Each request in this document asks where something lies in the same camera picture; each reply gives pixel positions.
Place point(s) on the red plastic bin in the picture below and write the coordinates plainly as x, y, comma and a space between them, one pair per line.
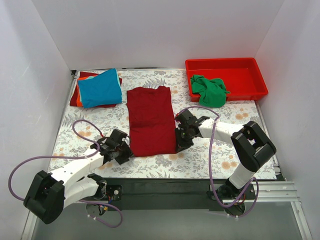
241, 76

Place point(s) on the floral patterned table mat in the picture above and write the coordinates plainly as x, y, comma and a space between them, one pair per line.
202, 160

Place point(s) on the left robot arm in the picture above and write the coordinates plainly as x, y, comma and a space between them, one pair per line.
51, 192

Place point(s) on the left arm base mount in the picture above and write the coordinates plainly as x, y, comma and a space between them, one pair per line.
112, 193

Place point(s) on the orange folded t-shirt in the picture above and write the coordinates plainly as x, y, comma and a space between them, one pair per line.
78, 99

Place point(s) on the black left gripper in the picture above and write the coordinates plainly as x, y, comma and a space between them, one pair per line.
122, 152

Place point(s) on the aluminium frame rail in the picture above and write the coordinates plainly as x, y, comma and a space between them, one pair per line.
277, 191

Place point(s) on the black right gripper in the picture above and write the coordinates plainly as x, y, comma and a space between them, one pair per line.
181, 139

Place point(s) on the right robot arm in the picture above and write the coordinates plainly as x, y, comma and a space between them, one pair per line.
252, 145

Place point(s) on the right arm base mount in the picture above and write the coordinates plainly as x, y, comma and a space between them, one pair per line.
225, 193

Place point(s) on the green t-shirt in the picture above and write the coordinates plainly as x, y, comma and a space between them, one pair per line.
213, 92

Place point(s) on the blue folded t-shirt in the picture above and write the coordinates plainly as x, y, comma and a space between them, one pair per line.
102, 89

